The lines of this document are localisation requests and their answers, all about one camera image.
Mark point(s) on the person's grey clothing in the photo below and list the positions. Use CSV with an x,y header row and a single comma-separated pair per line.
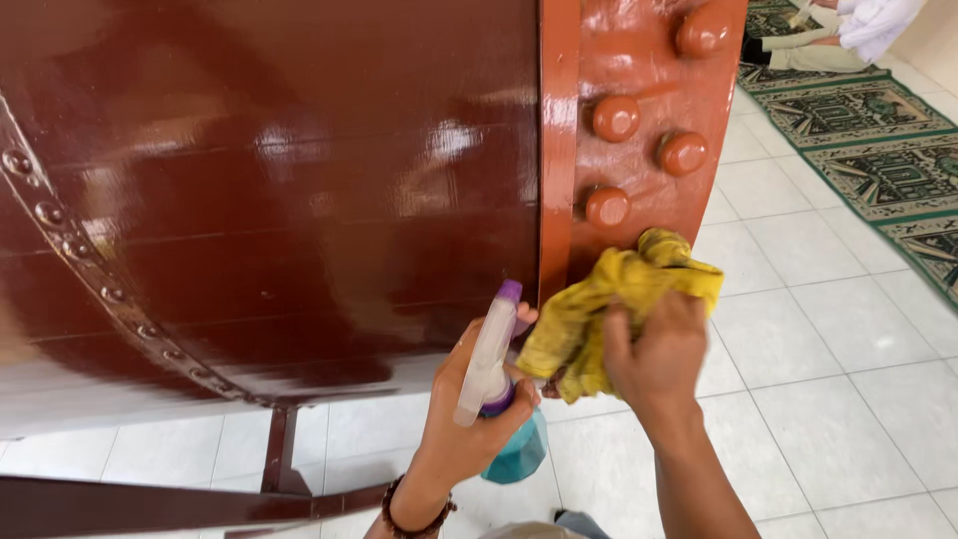
x,y
554,526

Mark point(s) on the person's right hand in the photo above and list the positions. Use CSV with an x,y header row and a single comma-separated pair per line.
x,y
662,359

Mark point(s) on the green patterned prayer carpet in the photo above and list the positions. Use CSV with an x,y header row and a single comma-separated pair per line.
x,y
876,142

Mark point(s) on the person's left hand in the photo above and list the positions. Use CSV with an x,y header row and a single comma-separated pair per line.
x,y
449,419

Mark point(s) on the teal spray bottle purple nozzle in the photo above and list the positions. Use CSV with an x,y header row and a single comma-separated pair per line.
x,y
516,453

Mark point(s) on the yellow cleaning cloth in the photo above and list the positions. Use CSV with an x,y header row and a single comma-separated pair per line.
x,y
591,314

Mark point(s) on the large glossy brown drum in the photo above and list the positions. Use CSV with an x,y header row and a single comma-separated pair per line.
x,y
299,187

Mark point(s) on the dark brown wooden drum stand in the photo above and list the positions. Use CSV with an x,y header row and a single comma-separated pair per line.
x,y
150,505

